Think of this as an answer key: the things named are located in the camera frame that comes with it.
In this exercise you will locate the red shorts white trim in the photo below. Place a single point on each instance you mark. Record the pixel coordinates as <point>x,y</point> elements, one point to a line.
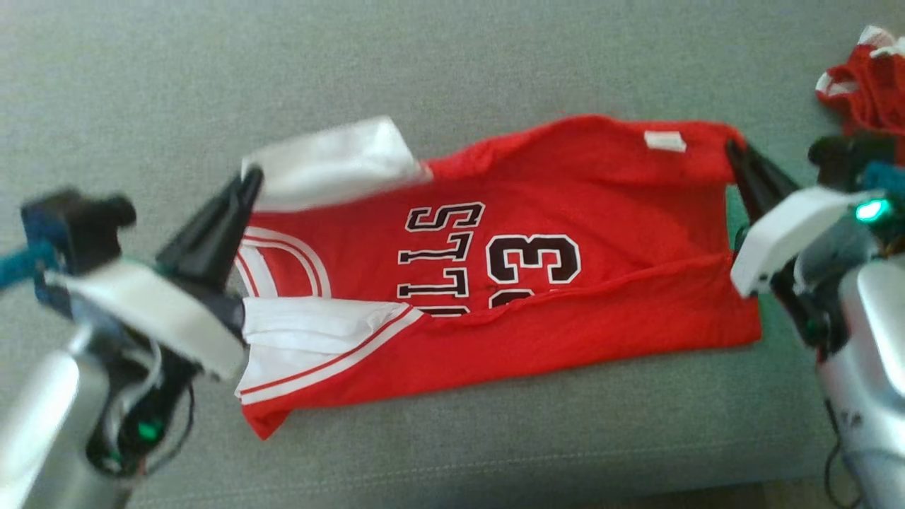
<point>870,92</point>

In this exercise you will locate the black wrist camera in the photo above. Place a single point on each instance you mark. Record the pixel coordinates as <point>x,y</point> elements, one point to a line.
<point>841,159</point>
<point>78,226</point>

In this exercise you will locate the red basketball jersey white sleeves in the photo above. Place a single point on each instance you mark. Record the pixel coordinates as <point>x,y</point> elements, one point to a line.
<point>565,318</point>

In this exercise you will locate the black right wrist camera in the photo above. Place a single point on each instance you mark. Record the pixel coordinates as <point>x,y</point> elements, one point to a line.
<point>841,159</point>

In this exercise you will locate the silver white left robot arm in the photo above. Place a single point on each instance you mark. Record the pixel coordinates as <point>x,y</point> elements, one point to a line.
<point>42,424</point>

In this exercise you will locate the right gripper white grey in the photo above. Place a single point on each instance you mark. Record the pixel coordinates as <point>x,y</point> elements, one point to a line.
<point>792,233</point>

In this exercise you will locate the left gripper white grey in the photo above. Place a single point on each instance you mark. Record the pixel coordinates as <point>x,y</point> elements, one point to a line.
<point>170,318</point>

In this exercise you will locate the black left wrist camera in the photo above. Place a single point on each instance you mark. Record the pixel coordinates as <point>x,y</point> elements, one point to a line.
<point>78,226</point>

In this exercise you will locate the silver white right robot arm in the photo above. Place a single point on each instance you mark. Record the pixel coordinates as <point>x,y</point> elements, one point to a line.
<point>877,367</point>

